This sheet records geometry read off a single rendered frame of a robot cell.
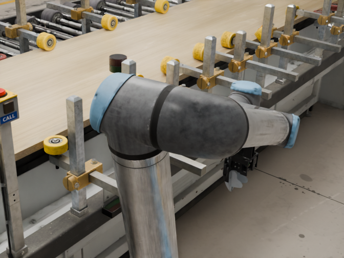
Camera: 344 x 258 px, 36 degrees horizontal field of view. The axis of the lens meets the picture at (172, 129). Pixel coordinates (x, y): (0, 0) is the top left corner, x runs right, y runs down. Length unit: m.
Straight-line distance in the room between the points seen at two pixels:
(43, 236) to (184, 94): 0.98
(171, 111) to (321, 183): 2.62
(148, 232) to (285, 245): 1.82
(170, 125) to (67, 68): 1.62
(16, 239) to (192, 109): 0.91
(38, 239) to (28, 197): 0.24
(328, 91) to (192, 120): 3.61
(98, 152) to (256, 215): 1.22
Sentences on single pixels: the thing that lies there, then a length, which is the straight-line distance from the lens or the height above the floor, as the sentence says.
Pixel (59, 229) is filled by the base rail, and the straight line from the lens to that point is 1.77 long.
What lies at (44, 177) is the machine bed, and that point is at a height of 0.74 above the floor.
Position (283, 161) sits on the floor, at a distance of 3.58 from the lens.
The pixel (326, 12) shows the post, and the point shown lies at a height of 1.00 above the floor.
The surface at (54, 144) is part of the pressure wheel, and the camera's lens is 1.81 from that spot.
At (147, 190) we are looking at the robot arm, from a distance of 1.02.
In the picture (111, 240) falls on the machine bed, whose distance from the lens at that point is 2.50.
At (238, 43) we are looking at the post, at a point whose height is 1.05.
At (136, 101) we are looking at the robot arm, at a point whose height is 1.42.
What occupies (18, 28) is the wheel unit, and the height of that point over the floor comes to 0.96.
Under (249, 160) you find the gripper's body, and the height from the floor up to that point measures 0.97.
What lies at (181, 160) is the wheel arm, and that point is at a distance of 1.80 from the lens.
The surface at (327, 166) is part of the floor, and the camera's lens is 3.62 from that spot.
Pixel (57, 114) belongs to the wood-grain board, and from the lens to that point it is 2.02.
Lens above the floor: 1.79
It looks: 28 degrees down
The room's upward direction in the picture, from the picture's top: 3 degrees clockwise
